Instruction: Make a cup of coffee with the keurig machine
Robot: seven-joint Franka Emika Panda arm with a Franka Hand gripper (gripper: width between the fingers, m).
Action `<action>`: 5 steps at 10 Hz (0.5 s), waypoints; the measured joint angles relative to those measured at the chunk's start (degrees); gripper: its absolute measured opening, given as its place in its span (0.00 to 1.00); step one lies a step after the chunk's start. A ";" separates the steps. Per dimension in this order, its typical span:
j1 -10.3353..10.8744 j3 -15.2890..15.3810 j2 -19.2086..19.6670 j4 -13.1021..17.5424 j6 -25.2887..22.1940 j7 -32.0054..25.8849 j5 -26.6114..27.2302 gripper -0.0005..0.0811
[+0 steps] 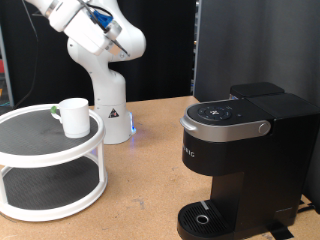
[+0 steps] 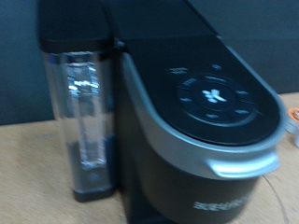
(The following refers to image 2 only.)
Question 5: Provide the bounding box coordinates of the black Keurig coffee machine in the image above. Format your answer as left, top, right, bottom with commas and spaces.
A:
102, 0, 288, 224

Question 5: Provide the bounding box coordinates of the white K-cup pod orange lid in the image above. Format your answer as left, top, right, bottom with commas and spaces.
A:
284, 106, 299, 147

